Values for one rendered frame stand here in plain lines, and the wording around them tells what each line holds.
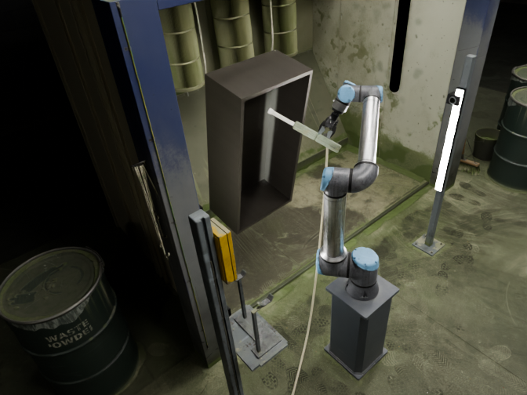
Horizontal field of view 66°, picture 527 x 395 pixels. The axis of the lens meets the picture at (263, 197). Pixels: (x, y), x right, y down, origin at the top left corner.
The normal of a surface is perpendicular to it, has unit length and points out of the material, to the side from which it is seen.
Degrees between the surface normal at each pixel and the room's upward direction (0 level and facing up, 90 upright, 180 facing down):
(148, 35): 90
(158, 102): 90
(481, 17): 90
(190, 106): 57
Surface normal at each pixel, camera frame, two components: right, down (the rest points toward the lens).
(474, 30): -0.77, 0.42
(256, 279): -0.07, -0.80
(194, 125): 0.49, -0.09
